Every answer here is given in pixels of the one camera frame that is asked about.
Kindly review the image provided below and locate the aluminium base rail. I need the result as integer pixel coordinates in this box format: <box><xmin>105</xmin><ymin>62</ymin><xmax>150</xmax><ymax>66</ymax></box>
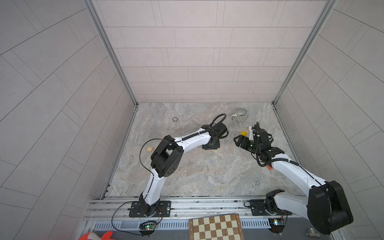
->
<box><xmin>82</xmin><ymin>196</ymin><xmax>334</xmax><ymax>240</ymax></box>

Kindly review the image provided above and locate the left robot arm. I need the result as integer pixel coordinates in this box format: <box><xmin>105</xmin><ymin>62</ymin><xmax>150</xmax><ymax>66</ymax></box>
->
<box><xmin>129</xmin><ymin>123</ymin><xmax>229</xmax><ymax>218</ymax></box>

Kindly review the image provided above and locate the red white object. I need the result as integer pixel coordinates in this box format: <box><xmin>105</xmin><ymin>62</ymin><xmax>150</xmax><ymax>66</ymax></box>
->
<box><xmin>78</xmin><ymin>231</ymin><xmax>114</xmax><ymax>240</ymax></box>

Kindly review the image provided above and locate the checkered chess board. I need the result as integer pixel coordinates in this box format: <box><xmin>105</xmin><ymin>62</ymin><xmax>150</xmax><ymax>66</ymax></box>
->
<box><xmin>189</xmin><ymin>214</ymin><xmax>245</xmax><ymax>240</ymax></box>

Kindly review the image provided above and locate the left circuit board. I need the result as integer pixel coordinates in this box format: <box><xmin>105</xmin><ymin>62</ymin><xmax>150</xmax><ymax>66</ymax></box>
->
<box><xmin>139</xmin><ymin>221</ymin><xmax>158</xmax><ymax>231</ymax></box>

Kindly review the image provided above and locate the aluminium corner post right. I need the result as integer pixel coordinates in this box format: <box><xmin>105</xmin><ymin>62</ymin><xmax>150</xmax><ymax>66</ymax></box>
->
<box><xmin>272</xmin><ymin>0</ymin><xmax>337</xmax><ymax>106</ymax></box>

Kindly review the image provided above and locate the aluminium corner post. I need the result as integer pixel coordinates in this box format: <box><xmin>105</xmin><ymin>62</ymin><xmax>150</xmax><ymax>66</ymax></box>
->
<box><xmin>272</xmin><ymin>0</ymin><xmax>337</xmax><ymax>106</ymax></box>
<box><xmin>83</xmin><ymin>0</ymin><xmax>139</xmax><ymax>109</ymax></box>

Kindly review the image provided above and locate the aluminium corner post left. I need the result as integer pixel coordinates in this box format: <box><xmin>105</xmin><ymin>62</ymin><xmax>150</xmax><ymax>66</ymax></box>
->
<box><xmin>83</xmin><ymin>0</ymin><xmax>139</xmax><ymax>109</ymax></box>

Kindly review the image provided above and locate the metal clamp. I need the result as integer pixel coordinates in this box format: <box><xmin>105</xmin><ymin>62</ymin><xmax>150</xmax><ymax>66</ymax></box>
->
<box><xmin>307</xmin><ymin>228</ymin><xmax>321</xmax><ymax>239</ymax></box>

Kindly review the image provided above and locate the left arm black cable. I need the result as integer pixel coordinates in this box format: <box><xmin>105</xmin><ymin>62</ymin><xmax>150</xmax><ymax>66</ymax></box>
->
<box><xmin>110</xmin><ymin>113</ymin><xmax>229</xmax><ymax>236</ymax></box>

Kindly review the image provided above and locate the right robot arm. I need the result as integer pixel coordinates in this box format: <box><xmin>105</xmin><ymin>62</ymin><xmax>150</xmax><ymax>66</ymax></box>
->
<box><xmin>234</xmin><ymin>124</ymin><xmax>354</xmax><ymax>235</ymax></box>

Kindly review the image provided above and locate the circuit board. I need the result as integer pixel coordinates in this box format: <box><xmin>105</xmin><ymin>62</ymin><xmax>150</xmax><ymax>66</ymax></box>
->
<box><xmin>139</xmin><ymin>221</ymin><xmax>158</xmax><ymax>231</ymax></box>
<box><xmin>268</xmin><ymin>218</ymin><xmax>286</xmax><ymax>234</ymax></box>

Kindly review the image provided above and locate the striped ceramic mug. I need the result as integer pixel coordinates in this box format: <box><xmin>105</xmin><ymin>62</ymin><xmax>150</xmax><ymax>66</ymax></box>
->
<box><xmin>231</xmin><ymin>108</ymin><xmax>249</xmax><ymax>123</ymax></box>

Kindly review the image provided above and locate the right circuit board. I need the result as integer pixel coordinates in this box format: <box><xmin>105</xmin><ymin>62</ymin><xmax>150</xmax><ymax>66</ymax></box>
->
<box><xmin>268</xmin><ymin>218</ymin><xmax>286</xmax><ymax>234</ymax></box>

